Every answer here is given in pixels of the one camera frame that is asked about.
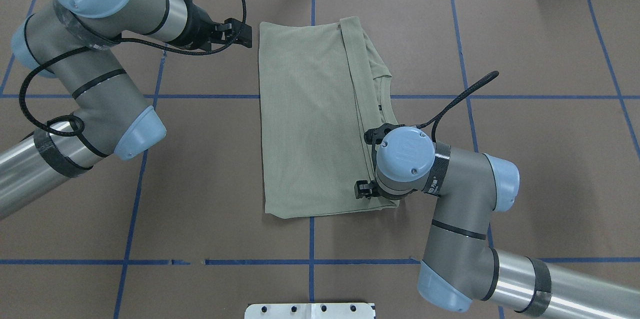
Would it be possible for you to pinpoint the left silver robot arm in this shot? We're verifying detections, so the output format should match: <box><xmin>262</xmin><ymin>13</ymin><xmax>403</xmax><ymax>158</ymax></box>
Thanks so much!
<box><xmin>1</xmin><ymin>0</ymin><xmax>252</xmax><ymax>219</ymax></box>

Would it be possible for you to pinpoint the white camera mast pedestal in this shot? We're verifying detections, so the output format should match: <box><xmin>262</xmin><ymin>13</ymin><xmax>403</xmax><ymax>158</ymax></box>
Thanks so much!
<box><xmin>244</xmin><ymin>301</ymin><xmax>377</xmax><ymax>319</ymax></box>

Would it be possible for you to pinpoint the olive green long-sleeve shirt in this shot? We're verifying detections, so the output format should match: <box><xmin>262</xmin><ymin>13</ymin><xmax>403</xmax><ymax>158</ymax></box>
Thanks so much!
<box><xmin>258</xmin><ymin>16</ymin><xmax>399</xmax><ymax>219</ymax></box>

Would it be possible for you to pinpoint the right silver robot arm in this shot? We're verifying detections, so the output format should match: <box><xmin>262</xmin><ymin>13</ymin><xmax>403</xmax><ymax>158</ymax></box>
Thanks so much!
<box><xmin>354</xmin><ymin>123</ymin><xmax>640</xmax><ymax>319</ymax></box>

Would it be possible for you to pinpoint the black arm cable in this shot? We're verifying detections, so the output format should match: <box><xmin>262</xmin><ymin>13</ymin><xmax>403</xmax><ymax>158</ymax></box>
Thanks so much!
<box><xmin>18</xmin><ymin>0</ymin><xmax>248</xmax><ymax>138</ymax></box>
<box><xmin>415</xmin><ymin>70</ymin><xmax>501</xmax><ymax>142</ymax></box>

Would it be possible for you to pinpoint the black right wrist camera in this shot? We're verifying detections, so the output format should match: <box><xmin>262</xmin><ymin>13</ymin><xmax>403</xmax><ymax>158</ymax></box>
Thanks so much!
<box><xmin>363</xmin><ymin>123</ymin><xmax>404</xmax><ymax>146</ymax></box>

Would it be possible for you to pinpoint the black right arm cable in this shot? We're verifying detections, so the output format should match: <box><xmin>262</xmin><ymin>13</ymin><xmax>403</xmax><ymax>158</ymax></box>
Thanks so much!
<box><xmin>415</xmin><ymin>70</ymin><xmax>501</xmax><ymax>142</ymax></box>

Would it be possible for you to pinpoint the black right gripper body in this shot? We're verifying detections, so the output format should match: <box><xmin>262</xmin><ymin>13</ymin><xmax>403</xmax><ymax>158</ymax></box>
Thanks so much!
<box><xmin>367</xmin><ymin>180</ymin><xmax>396</xmax><ymax>200</ymax></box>

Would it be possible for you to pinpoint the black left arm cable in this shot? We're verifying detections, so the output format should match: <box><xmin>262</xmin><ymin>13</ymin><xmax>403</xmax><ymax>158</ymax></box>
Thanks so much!
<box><xmin>18</xmin><ymin>0</ymin><xmax>248</xmax><ymax>138</ymax></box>

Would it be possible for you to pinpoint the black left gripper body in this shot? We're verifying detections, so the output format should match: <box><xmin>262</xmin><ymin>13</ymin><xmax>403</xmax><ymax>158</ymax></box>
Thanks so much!
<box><xmin>177</xmin><ymin>3</ymin><xmax>223</xmax><ymax>51</ymax></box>

